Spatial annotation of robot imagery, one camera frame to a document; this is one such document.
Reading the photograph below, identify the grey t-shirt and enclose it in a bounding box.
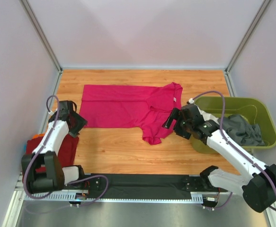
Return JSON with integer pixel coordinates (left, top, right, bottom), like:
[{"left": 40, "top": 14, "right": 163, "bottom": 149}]
[{"left": 223, "top": 114, "right": 265, "bottom": 146}]

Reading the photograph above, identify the pink t-shirt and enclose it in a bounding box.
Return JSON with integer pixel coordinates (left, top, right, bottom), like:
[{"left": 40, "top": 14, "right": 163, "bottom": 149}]
[{"left": 80, "top": 82, "right": 183, "bottom": 145}]

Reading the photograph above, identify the orange folded t-shirt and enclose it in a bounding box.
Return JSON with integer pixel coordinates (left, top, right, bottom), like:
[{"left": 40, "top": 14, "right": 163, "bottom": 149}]
[{"left": 32, "top": 133, "right": 45, "bottom": 139}]

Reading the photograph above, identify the white t-shirt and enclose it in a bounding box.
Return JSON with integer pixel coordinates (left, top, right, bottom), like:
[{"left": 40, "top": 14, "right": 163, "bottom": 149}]
[{"left": 198, "top": 107, "right": 219, "bottom": 124}]

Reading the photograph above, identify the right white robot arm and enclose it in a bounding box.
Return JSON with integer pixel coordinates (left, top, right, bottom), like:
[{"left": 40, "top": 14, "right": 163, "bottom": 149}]
[{"left": 162, "top": 104, "right": 276, "bottom": 213}]

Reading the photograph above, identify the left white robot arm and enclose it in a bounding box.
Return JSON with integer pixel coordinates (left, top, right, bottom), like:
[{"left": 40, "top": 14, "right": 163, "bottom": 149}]
[{"left": 21, "top": 100, "right": 87, "bottom": 198}]

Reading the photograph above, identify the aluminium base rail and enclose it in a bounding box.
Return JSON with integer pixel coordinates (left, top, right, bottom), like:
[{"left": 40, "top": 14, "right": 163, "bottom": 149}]
[{"left": 3, "top": 166, "right": 275, "bottom": 227}]

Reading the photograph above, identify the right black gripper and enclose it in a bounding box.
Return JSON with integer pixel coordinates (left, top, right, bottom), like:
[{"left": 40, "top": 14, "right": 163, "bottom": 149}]
[{"left": 162, "top": 108, "right": 192, "bottom": 140}]

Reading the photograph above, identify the dark red folded t-shirt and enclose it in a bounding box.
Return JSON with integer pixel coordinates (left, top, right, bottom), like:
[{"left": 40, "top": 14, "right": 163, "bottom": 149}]
[{"left": 25, "top": 134, "right": 79, "bottom": 167}]

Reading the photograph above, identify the olive green plastic bin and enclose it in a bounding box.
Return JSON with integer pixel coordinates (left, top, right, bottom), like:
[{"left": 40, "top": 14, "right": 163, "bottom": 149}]
[{"left": 190, "top": 96, "right": 276, "bottom": 154}]

